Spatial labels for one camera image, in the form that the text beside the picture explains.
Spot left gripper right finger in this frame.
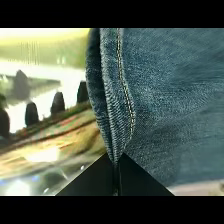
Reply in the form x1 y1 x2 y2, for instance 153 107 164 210
118 152 175 197

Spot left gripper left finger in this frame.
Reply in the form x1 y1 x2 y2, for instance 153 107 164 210
55 151 116 197

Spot blue jeans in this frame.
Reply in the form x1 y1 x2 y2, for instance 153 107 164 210
85 27 224 188

